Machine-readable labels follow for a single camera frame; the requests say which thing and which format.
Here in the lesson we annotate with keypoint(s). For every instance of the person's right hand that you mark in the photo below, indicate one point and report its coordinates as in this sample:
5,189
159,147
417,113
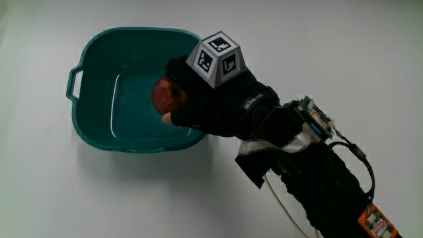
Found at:
218,105

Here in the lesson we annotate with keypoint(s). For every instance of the red apple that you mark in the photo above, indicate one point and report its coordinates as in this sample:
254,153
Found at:
165,96

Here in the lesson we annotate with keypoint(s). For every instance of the teal plastic basin plate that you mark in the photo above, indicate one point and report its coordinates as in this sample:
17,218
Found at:
99,72

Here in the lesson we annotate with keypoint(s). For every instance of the person's right forearm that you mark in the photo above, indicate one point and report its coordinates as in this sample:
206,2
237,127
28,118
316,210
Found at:
324,185

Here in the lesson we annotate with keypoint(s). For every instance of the green circuit board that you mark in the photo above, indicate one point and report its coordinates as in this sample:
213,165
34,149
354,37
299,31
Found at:
315,117

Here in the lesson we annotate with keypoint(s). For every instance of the orange sensor module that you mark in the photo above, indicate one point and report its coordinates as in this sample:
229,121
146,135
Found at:
376,223

